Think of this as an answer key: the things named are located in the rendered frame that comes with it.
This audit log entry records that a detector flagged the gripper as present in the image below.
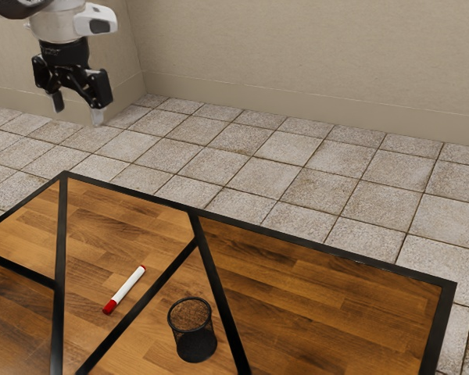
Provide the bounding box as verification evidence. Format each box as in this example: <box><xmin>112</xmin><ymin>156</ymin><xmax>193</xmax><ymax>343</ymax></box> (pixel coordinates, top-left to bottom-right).
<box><xmin>30</xmin><ymin>37</ymin><xmax>115</xmax><ymax>127</ymax></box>

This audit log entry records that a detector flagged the white marker with red cap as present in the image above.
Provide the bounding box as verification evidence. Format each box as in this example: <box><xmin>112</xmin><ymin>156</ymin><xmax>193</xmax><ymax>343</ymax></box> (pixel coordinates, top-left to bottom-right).
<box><xmin>102</xmin><ymin>264</ymin><xmax>148</xmax><ymax>316</ymax></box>

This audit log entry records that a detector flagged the black mesh pen holder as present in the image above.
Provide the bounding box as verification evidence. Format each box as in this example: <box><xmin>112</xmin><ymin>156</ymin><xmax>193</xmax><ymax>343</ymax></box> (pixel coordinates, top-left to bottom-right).
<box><xmin>166</xmin><ymin>296</ymin><xmax>219</xmax><ymax>364</ymax></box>

